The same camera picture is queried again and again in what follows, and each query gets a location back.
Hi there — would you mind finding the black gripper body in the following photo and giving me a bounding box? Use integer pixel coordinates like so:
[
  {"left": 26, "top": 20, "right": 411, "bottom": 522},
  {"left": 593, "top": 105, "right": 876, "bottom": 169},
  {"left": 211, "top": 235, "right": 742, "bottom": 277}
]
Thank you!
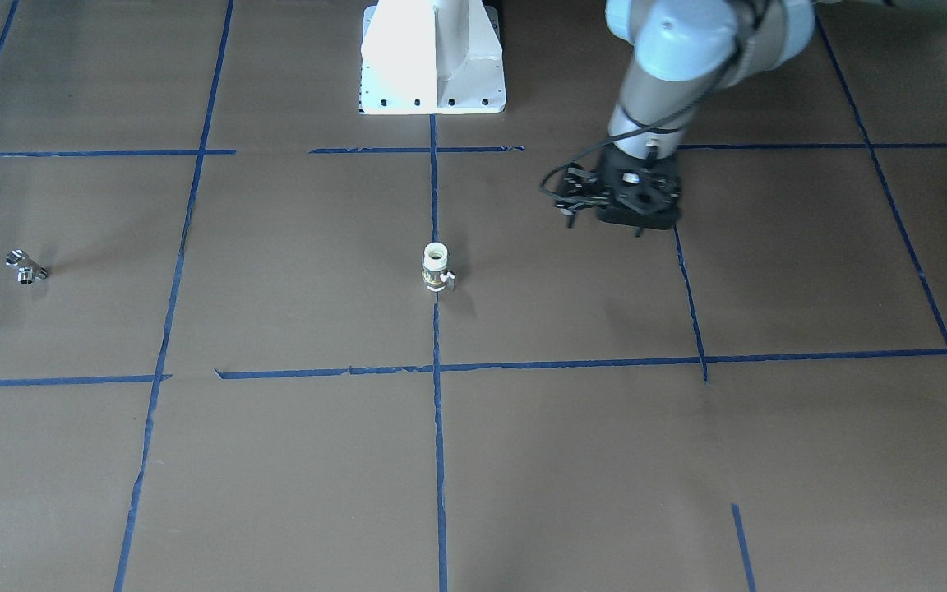
[{"left": 597, "top": 146, "right": 681, "bottom": 231}]

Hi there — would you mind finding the white brass PPR valve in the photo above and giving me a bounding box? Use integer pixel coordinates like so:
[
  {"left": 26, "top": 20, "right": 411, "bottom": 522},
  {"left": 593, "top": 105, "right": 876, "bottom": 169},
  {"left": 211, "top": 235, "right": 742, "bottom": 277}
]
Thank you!
[{"left": 422, "top": 241, "right": 457, "bottom": 293}]

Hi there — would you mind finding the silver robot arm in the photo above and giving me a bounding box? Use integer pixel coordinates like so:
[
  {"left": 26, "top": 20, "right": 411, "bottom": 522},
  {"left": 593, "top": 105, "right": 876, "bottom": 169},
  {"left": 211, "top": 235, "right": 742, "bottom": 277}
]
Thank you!
[{"left": 540, "top": 1, "right": 818, "bottom": 231}]

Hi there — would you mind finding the chrome tee pipe fitting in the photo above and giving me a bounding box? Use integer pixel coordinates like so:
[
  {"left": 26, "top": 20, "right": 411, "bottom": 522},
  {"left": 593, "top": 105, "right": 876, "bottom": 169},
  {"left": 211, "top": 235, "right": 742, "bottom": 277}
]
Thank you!
[{"left": 4, "top": 250, "right": 50, "bottom": 285}]

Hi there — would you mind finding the brown paper table cover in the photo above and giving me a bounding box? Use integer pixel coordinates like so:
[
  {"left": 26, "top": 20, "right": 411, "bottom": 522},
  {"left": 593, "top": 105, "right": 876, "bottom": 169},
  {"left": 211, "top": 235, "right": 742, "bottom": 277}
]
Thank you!
[{"left": 0, "top": 1, "right": 947, "bottom": 591}]

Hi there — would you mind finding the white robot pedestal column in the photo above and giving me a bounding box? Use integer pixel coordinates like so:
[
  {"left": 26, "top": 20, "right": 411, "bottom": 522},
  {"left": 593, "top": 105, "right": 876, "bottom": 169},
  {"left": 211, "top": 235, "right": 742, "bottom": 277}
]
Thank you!
[{"left": 358, "top": 1, "right": 507, "bottom": 116}]

